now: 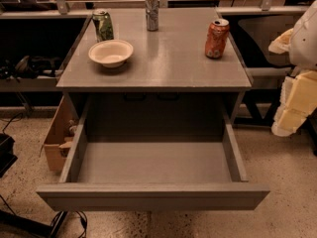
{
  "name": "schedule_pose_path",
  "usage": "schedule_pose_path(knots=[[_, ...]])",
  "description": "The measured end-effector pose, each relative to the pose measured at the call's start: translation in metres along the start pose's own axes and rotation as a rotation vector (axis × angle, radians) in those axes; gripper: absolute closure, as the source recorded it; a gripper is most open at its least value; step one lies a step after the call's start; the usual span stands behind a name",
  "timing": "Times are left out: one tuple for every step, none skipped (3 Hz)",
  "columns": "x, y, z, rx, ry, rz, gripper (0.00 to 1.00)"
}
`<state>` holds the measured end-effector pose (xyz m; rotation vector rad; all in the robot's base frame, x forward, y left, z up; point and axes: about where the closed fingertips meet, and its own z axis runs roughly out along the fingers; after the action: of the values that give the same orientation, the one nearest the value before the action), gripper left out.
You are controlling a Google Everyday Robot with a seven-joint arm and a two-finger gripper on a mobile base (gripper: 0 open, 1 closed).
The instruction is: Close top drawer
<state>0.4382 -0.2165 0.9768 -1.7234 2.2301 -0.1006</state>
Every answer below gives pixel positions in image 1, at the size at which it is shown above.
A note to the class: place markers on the cardboard box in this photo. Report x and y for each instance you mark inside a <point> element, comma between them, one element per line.
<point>59,137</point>

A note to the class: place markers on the green soda can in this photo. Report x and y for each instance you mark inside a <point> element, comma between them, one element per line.
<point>103,25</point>

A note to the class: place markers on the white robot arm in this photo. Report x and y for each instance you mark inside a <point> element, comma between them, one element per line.
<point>302,49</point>

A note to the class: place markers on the black stand base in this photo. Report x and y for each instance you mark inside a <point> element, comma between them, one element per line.
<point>34,227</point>

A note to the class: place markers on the grey top drawer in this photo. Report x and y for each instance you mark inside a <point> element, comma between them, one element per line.
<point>154,154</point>

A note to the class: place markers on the black box at left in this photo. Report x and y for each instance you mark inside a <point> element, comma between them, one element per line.
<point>7,157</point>

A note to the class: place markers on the black headphones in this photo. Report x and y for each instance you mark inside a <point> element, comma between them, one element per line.
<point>30,67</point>

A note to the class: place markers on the silver soda can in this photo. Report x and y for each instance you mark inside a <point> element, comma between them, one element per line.
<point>152,14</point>

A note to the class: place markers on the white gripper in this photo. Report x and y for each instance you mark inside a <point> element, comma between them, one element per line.
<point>304,44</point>

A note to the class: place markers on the orange soda can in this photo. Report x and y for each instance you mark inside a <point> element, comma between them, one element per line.
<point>217,35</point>

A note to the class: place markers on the white paper bowl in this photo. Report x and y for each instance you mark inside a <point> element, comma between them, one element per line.
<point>111,53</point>

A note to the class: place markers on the black office chair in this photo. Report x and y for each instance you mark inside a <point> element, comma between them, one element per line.
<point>268,70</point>

